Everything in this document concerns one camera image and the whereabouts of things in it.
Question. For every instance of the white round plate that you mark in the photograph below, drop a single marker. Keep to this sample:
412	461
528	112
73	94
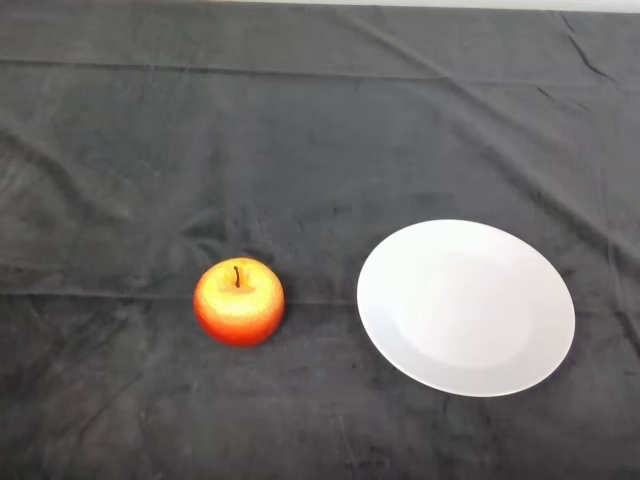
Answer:
465	310

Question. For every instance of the red yellow apple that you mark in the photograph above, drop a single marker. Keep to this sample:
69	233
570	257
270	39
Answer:
239	310

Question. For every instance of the black cloth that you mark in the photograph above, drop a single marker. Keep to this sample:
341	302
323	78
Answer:
320	125

